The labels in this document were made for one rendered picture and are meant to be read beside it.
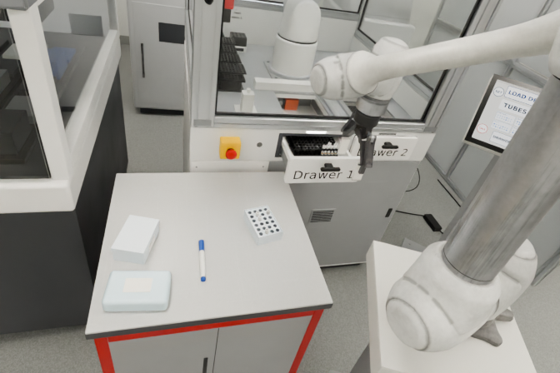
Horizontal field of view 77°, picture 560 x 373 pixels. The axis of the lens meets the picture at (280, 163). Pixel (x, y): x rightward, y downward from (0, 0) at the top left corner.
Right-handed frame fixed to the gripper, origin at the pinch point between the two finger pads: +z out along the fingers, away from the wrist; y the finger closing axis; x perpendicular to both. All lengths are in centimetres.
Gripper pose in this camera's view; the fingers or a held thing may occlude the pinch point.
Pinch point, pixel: (348, 163)
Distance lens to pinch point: 119.2
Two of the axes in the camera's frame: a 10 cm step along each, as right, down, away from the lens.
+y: -2.2, -6.3, 7.5
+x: -9.6, 0.0, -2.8
